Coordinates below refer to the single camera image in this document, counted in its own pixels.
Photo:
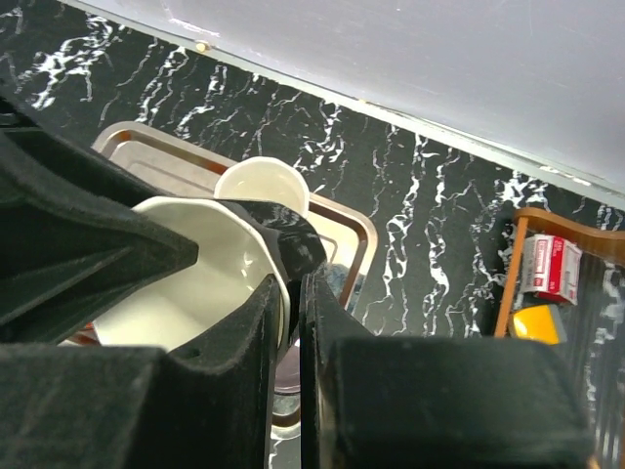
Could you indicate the red staples box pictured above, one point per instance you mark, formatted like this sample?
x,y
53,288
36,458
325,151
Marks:
x,y
550,268

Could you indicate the yellow tape measure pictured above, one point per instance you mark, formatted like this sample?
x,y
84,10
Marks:
x,y
542,323

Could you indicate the pink mug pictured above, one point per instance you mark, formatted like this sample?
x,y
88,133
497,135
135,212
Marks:
x,y
263,178

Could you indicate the lilac mug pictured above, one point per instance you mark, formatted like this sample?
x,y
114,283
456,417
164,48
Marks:
x,y
287,377

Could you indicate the black mug white inside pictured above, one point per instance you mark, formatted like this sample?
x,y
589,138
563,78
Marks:
x,y
240,242

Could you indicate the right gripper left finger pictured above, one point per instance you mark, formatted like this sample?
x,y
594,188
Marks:
x,y
72,248

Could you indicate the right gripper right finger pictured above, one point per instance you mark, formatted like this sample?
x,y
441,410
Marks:
x,y
372,401

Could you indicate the silver metal tray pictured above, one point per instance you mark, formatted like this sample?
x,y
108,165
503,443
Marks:
x,y
180,169

